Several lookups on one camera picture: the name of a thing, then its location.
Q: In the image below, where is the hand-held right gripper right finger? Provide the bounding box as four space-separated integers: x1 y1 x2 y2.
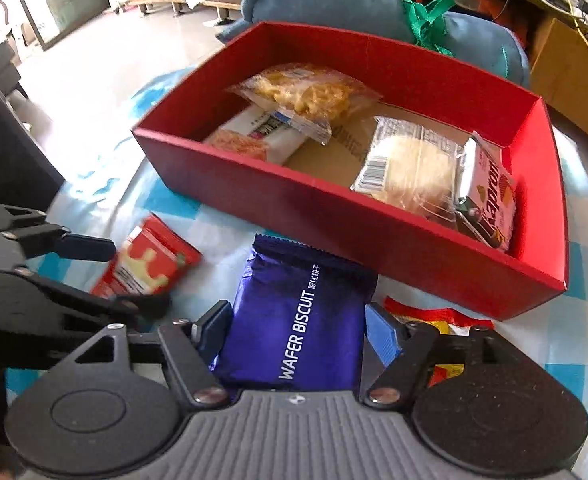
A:
364 303 531 409

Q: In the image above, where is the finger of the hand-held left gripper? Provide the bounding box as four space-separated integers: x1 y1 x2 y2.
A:
1 224 117 262
18 270 173 321

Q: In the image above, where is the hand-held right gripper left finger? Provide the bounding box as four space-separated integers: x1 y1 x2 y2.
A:
58 300 233 408

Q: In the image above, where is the long red chips packet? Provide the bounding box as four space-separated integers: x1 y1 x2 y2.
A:
90 214 203 303

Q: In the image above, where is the red and yellow snack packet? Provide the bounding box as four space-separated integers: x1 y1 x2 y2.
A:
384 296 495 388

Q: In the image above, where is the purple wafer biscuit packet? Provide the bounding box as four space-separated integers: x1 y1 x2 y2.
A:
210 233 379 392

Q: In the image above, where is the red cardboard box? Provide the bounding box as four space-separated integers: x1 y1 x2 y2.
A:
132 21 571 322

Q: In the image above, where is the clear cake packet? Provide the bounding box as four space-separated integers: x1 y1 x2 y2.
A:
351 116 467 226

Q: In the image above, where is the white wafer packet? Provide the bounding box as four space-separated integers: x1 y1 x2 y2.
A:
454 132 519 253

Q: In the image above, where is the white spicy strip packet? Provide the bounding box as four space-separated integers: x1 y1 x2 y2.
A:
203 105 332 165

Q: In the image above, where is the yellow noodle cake packet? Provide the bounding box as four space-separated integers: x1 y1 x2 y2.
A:
228 62 383 123

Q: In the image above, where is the blue checkered tablecloth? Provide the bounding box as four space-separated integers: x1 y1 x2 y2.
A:
4 67 588 480

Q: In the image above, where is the black chair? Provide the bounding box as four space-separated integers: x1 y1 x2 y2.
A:
0 37 30 102

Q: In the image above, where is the green strap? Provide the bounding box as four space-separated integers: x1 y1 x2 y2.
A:
403 0 459 56

